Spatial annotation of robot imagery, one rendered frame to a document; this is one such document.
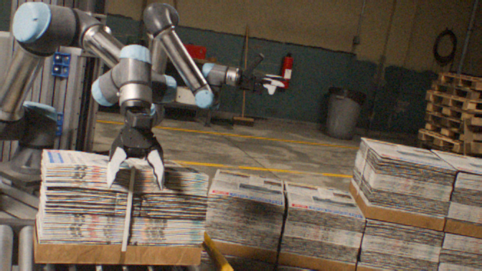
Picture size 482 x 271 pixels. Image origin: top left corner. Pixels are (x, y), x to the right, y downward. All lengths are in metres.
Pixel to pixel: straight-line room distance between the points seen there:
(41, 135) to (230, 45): 7.00
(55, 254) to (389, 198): 1.23
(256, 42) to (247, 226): 7.05
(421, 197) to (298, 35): 7.30
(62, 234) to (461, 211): 1.43
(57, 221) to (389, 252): 1.29
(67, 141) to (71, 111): 0.12
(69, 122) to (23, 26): 0.62
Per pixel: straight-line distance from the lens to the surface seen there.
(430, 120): 8.94
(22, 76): 1.91
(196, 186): 1.43
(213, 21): 8.85
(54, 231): 1.40
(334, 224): 2.18
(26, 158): 2.13
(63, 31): 1.81
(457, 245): 2.31
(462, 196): 2.26
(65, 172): 1.37
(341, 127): 9.21
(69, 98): 2.31
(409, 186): 2.20
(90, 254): 1.41
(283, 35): 9.25
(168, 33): 2.41
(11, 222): 1.75
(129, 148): 1.34
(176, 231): 1.44
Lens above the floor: 1.43
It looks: 10 degrees down
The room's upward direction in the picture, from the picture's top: 10 degrees clockwise
